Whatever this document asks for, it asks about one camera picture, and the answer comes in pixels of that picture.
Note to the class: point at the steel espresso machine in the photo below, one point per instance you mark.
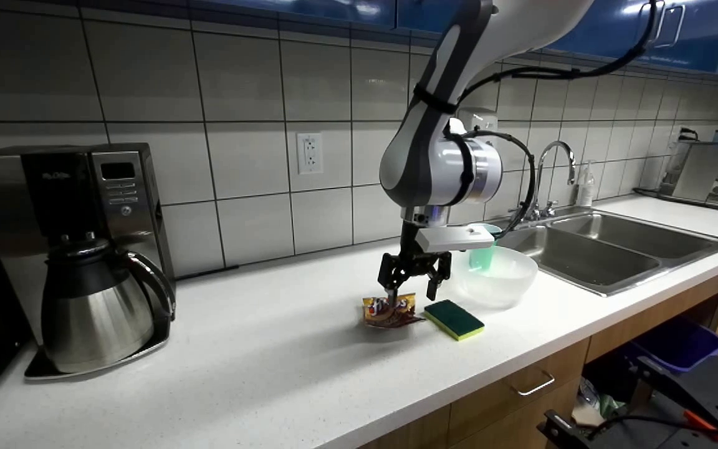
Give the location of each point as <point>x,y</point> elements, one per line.
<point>706,173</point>

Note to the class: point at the green and yellow sponge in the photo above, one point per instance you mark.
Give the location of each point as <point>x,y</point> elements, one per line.
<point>454,321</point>

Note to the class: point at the yellow snack packet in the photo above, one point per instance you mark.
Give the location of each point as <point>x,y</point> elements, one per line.
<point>391,309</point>

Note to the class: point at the blue plastic bin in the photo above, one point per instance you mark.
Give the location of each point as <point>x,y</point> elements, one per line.
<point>677,345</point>

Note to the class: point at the black equipment cart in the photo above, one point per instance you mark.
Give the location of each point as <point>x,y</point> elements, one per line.
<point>709,394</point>

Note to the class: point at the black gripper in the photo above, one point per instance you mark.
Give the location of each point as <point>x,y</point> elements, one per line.
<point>412,251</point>

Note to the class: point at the steel coffee carafe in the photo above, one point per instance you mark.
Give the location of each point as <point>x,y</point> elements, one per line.
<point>102,307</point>

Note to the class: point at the white wall outlet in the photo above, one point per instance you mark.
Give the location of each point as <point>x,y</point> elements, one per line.
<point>310,152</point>

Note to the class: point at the clear soap bottle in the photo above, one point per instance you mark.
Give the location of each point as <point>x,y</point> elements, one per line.
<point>589,188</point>

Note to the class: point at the white translucent bowl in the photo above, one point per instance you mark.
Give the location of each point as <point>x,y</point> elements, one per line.
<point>497,283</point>

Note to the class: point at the blue upper cabinet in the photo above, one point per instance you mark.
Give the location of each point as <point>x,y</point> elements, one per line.
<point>294,10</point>

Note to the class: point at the stainless steel double sink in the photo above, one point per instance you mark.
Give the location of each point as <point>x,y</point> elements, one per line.
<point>616,247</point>

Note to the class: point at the chrome sink faucet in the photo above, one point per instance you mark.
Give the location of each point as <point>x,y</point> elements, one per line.
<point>555,178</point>

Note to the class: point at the steel coffee maker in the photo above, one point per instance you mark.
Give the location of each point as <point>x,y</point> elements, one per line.
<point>99,188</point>

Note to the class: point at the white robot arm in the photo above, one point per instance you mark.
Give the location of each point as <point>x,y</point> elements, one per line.
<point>448,126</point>

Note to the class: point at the green plastic cup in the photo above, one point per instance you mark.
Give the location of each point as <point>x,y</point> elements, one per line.
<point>482,259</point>

